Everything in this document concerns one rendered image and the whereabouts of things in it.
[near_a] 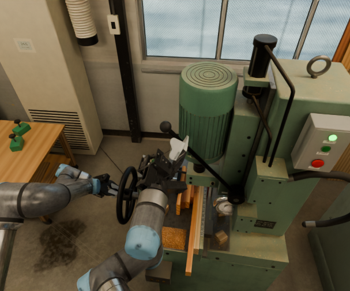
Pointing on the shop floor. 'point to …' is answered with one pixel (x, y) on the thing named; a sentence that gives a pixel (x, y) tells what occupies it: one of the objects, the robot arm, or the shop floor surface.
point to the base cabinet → (218, 276)
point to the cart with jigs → (23, 153)
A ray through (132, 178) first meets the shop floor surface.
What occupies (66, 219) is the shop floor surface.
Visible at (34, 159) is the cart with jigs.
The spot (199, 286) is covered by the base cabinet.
